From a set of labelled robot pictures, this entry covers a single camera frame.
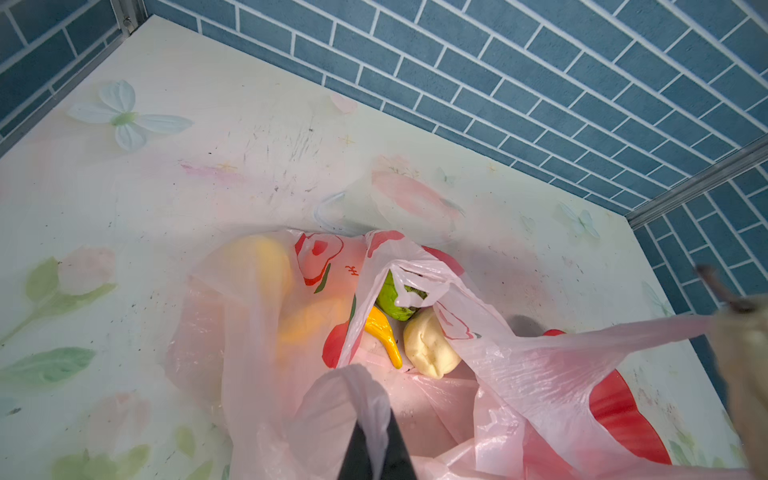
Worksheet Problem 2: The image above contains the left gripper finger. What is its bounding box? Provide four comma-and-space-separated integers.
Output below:
337, 412, 417, 480

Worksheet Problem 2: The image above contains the yellow fake pepper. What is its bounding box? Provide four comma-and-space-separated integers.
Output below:
364, 306, 403, 369

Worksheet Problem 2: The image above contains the pink plastic bag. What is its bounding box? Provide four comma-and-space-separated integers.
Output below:
166, 230, 746, 479

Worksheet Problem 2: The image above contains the green fake fruit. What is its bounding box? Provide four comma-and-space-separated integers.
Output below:
376, 271, 419, 322

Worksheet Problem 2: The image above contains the beige fake bun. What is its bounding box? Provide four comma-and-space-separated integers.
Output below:
403, 308, 461, 379
709, 294, 767, 479

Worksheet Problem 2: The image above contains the yellow fake fruit in bag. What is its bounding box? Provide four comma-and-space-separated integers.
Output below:
230, 235, 293, 301

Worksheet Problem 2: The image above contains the red flower-shaped plate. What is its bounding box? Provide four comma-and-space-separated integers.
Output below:
535, 327, 671, 479

